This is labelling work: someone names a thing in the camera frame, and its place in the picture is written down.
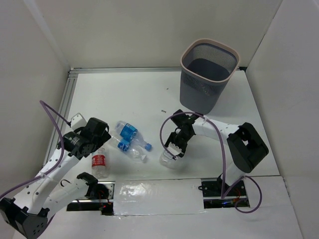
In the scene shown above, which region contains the clear bottle white blue label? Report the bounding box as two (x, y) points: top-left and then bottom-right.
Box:
(159, 150), (184, 170)

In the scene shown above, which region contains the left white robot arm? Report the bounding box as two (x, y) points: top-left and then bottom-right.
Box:
(0, 118), (111, 239)

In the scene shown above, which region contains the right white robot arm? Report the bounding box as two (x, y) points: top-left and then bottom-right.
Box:
(159, 110), (269, 195)

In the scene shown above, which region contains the grey mesh waste bin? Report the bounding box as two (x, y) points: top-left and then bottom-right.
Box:
(179, 38), (240, 115)

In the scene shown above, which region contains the red label water bottle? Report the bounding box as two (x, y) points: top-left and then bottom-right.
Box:
(91, 147), (109, 179)

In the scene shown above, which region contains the blue label bottle white cap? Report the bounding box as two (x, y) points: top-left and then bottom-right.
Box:
(107, 136), (147, 163)

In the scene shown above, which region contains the clear tape sheet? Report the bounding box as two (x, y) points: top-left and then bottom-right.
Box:
(113, 179), (205, 216)

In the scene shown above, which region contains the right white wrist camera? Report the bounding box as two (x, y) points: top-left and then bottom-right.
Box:
(164, 142), (184, 160)

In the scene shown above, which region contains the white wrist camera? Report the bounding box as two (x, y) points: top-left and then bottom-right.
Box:
(70, 113), (87, 131)
(164, 142), (184, 160)

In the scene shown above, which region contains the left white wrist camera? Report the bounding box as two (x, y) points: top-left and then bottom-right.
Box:
(70, 113), (87, 131)

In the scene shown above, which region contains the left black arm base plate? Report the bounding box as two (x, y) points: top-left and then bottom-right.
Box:
(66, 182), (115, 216)

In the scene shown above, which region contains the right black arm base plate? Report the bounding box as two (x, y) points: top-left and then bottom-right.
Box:
(198, 179), (250, 209)

